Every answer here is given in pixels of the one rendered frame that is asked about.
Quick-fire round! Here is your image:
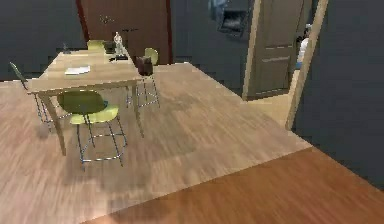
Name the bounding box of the dark brown box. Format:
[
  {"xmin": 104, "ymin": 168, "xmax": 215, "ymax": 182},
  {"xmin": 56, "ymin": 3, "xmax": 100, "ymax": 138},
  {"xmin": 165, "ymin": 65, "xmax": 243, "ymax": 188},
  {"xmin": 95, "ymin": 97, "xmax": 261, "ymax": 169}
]
[{"xmin": 135, "ymin": 55, "xmax": 154, "ymax": 77}]

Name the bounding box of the white statuette on black base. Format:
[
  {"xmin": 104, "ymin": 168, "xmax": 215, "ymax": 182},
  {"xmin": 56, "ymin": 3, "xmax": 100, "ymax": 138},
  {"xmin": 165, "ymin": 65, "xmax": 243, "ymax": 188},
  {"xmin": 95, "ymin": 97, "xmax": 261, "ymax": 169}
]
[{"xmin": 109, "ymin": 31, "xmax": 129, "ymax": 63}]

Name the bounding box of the light wooden dining table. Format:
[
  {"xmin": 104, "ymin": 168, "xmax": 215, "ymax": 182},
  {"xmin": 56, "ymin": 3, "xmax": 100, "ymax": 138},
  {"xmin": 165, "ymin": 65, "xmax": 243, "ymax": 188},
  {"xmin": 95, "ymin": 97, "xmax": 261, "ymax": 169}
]
[{"xmin": 26, "ymin": 47, "xmax": 146, "ymax": 157}]

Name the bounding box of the grey brown room door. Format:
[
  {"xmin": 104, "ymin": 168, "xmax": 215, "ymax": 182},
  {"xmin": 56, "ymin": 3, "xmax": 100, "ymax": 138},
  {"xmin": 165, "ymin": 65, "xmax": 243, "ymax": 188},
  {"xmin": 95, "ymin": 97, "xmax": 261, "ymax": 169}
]
[{"xmin": 242, "ymin": 0, "xmax": 314, "ymax": 101}]

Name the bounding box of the dark bowl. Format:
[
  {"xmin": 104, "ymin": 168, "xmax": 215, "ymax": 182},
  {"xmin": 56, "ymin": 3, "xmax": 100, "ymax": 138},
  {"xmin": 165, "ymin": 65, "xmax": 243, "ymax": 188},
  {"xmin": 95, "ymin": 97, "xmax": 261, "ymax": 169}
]
[{"xmin": 103, "ymin": 40, "xmax": 117, "ymax": 55}]

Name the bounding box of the reddish brown room door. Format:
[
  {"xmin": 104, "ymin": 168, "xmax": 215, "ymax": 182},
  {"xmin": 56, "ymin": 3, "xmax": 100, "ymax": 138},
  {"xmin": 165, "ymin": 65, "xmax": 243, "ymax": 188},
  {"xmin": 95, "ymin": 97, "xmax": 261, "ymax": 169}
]
[{"xmin": 75, "ymin": 0, "xmax": 174, "ymax": 66}]

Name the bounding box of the white paper sheet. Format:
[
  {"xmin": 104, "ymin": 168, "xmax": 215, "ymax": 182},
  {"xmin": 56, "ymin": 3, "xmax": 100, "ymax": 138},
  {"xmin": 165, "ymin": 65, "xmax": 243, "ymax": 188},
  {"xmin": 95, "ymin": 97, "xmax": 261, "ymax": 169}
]
[{"xmin": 64, "ymin": 65, "xmax": 91, "ymax": 76}]

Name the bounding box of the green chair with wire legs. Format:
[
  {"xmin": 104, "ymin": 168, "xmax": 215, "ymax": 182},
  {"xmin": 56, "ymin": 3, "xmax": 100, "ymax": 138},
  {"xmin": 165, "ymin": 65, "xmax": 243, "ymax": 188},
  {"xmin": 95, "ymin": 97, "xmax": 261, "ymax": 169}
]
[
  {"xmin": 9, "ymin": 61, "xmax": 73, "ymax": 133},
  {"xmin": 86, "ymin": 39, "xmax": 106, "ymax": 52},
  {"xmin": 125, "ymin": 47, "xmax": 161, "ymax": 109},
  {"xmin": 56, "ymin": 89, "xmax": 129, "ymax": 172}
]

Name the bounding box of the framed wall picture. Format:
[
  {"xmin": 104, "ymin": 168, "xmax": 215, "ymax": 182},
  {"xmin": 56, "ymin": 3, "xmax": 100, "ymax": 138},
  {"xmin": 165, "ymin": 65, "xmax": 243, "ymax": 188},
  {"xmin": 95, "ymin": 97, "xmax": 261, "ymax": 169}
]
[{"xmin": 208, "ymin": 0, "xmax": 255, "ymax": 38}]

